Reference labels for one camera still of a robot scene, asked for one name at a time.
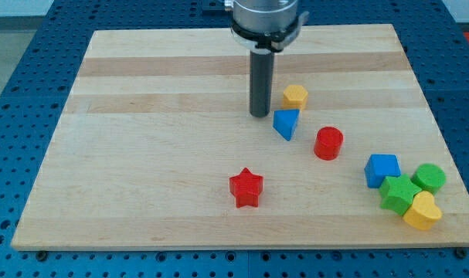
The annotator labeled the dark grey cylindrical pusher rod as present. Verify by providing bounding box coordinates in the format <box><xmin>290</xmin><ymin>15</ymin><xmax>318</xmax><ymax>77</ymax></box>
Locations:
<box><xmin>250</xmin><ymin>52</ymin><xmax>274</xmax><ymax>117</ymax></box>

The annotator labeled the blue triangle block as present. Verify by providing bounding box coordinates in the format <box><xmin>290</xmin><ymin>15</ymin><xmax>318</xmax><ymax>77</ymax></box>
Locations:
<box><xmin>273</xmin><ymin>109</ymin><xmax>300</xmax><ymax>141</ymax></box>

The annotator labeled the yellow hexagon block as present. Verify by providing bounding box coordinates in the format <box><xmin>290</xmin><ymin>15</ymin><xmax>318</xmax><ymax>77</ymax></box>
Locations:
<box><xmin>282</xmin><ymin>85</ymin><xmax>308</xmax><ymax>110</ymax></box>

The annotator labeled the red cylinder block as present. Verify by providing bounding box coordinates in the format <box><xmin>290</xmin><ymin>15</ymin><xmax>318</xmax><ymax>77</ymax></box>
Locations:
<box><xmin>314</xmin><ymin>127</ymin><xmax>344</xmax><ymax>161</ymax></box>

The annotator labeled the red star block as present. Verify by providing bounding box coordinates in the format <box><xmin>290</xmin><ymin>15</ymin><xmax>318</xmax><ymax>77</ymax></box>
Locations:
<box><xmin>229</xmin><ymin>168</ymin><xmax>263</xmax><ymax>208</ymax></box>

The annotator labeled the light wooden board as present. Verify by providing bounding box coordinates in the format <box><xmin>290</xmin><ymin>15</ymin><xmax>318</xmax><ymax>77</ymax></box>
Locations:
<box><xmin>12</xmin><ymin>24</ymin><xmax>469</xmax><ymax>251</ymax></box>

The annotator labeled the blue cube block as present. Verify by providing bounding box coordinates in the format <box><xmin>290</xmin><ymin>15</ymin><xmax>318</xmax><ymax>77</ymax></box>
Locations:
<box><xmin>364</xmin><ymin>154</ymin><xmax>401</xmax><ymax>188</ymax></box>

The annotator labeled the green star block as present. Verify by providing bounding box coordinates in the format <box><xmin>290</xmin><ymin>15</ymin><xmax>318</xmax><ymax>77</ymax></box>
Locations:
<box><xmin>379</xmin><ymin>175</ymin><xmax>422</xmax><ymax>215</ymax></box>

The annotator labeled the green cylinder block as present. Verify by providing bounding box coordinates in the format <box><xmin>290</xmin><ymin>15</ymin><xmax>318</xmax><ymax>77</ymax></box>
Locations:
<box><xmin>411</xmin><ymin>163</ymin><xmax>447</xmax><ymax>195</ymax></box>

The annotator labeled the yellow heart block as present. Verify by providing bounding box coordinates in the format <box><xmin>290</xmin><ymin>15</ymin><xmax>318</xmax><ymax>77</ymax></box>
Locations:
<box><xmin>403</xmin><ymin>191</ymin><xmax>443</xmax><ymax>231</ymax></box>

